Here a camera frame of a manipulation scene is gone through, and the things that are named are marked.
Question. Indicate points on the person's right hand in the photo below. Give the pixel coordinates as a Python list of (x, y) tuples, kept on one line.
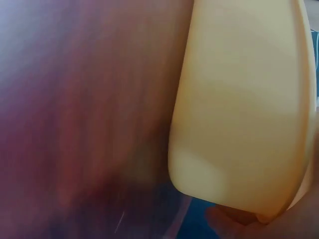
[(294, 221)]

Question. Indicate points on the person's right fingers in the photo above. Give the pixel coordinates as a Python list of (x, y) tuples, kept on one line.
[(225, 224)]

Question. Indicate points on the yellow plastic container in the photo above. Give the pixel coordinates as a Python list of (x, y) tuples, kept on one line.
[(239, 104)]

